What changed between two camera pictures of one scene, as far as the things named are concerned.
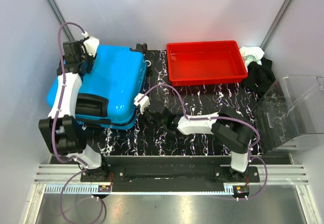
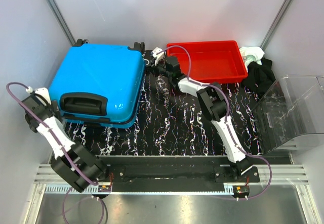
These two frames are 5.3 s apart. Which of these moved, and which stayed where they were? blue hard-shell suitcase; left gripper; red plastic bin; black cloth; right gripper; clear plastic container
Moved: left gripper; right gripper
Stayed: black cloth; clear plastic container; blue hard-shell suitcase; red plastic bin
